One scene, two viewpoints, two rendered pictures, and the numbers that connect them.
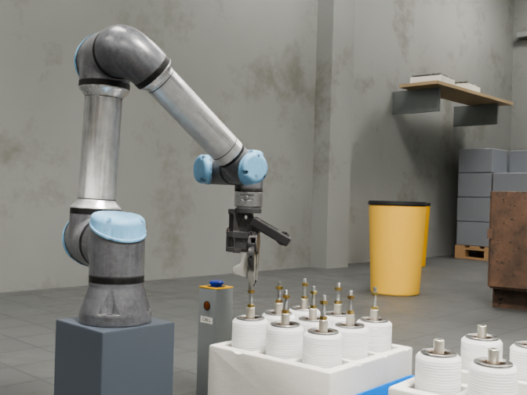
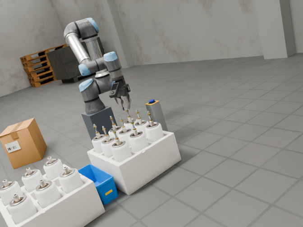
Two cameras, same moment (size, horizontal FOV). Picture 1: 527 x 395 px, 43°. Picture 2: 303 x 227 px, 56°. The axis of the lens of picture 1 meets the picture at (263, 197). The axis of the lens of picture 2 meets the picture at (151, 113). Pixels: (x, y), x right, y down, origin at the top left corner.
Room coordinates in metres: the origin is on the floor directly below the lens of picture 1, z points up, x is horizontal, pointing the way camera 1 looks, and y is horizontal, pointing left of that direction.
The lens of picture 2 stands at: (2.41, -1.60, 0.80)
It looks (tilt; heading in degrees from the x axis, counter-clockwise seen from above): 17 degrees down; 107
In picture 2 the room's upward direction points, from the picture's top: 17 degrees counter-clockwise
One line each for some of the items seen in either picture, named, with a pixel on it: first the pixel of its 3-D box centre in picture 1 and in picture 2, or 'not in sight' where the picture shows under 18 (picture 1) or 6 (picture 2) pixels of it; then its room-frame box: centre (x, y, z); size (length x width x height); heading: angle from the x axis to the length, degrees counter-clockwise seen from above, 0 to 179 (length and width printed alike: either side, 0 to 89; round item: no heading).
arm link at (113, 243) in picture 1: (116, 242); (89, 89); (1.44, 0.31, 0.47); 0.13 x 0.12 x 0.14; 35
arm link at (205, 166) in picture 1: (219, 169); (105, 62); (1.71, 0.11, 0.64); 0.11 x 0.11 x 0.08; 35
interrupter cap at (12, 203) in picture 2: not in sight; (18, 200); (1.46, -0.72, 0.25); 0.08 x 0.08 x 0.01
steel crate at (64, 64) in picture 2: not in sight; (78, 61); (-0.89, 4.86, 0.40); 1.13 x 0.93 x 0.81; 46
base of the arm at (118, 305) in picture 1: (116, 297); (93, 104); (1.43, 0.31, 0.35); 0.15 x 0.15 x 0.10
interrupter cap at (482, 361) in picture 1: (492, 363); (30, 173); (1.35, -0.47, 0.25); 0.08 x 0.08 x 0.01
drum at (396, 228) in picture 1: (396, 247); not in sight; (4.23, -0.85, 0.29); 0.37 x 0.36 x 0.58; 135
